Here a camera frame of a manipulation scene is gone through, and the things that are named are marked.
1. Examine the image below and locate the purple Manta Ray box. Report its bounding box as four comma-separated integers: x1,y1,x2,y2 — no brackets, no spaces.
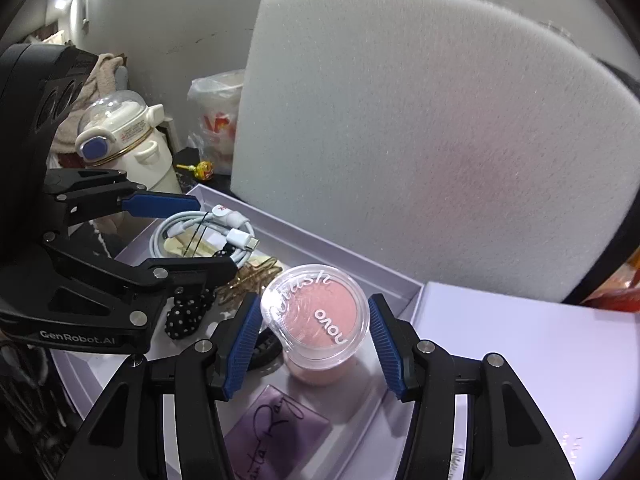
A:
226,386,332,480

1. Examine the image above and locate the white charging cable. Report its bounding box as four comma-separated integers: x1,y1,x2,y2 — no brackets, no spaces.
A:
148,202,262,269

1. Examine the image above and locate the black polka dot hair clip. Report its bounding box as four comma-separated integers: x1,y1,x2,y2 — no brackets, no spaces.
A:
164,288,216,340

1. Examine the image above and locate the clear pink blush compact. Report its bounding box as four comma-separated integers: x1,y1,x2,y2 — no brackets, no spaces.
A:
260,264,370,370

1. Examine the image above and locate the gold metal hair claw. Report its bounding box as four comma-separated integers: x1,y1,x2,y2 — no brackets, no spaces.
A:
217,257,283,306

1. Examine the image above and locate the black hair claw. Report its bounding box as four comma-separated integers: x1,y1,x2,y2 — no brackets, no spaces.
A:
247,328,282,370

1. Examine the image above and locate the cream hair clip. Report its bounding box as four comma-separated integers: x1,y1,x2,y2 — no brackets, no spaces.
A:
160,232,219,258

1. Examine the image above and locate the pink round compact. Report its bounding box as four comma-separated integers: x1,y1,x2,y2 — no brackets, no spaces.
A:
283,348,357,386

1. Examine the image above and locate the white Cinnamoroll bottle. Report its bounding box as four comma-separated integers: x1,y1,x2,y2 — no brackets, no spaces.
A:
75,90,181,193

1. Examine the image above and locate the white plastic bag cup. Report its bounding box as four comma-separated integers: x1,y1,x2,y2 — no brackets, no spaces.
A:
188,70,244,176

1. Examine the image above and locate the beige towel on chair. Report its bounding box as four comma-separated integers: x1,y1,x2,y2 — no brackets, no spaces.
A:
50,53,126,154

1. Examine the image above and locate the white foam board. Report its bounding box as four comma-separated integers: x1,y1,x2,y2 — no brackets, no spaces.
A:
229,0,640,304

